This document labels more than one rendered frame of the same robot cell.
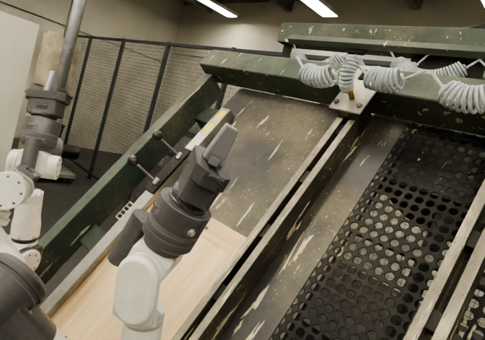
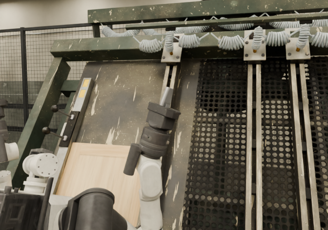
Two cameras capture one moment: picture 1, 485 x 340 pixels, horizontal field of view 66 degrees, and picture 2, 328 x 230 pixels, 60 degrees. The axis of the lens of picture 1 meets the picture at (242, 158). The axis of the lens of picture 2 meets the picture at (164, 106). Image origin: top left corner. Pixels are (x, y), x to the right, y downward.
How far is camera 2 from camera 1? 49 cm
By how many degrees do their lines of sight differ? 26
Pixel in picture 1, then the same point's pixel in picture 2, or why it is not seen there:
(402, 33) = (170, 8)
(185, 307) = (131, 197)
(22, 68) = not seen: outside the picture
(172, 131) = (50, 103)
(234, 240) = not seen: hidden behind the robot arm
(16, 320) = (114, 215)
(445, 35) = (193, 6)
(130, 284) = (149, 177)
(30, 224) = not seen: hidden behind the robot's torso
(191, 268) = (122, 176)
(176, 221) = (162, 139)
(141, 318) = (158, 191)
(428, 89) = (207, 41)
